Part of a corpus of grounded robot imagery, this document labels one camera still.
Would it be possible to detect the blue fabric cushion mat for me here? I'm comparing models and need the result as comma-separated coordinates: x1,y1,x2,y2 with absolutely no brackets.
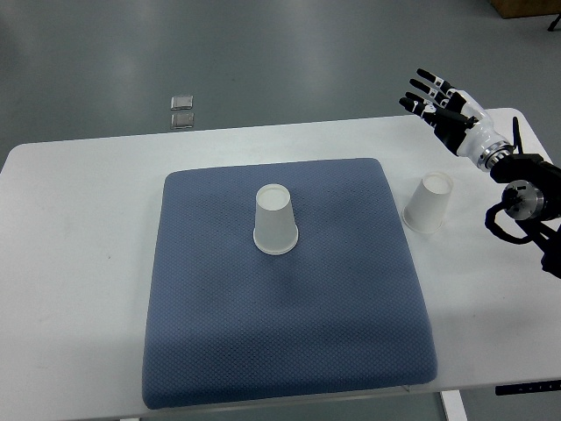
142,158,437,410

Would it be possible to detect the brown cardboard box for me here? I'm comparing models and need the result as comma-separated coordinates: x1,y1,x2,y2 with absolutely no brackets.
490,0,560,18

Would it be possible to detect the metal floor plate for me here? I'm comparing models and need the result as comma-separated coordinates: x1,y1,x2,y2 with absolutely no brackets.
170,95,194,111
171,112,195,130

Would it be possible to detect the upper metal floor plate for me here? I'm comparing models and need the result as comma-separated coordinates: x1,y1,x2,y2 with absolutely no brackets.
170,95,194,111

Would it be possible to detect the black tripod leg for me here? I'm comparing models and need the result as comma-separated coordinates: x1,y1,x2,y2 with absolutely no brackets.
547,14,561,32

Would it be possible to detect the lower metal floor plate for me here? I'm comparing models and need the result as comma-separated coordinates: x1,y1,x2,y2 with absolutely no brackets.
171,112,195,130

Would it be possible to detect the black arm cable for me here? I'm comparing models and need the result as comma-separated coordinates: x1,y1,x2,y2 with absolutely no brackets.
484,202,534,245

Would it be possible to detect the white paper cup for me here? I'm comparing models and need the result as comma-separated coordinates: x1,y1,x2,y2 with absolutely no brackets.
253,183,299,255
402,172,453,234

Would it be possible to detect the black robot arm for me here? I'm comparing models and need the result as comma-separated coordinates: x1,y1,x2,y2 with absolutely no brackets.
399,68,560,277

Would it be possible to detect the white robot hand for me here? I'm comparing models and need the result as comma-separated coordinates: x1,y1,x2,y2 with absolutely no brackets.
399,68,511,169

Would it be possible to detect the black table control panel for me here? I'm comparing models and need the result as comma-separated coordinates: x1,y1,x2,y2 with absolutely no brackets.
494,380,561,396

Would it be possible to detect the white table leg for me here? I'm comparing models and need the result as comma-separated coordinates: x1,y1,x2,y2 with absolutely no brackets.
440,390,468,421

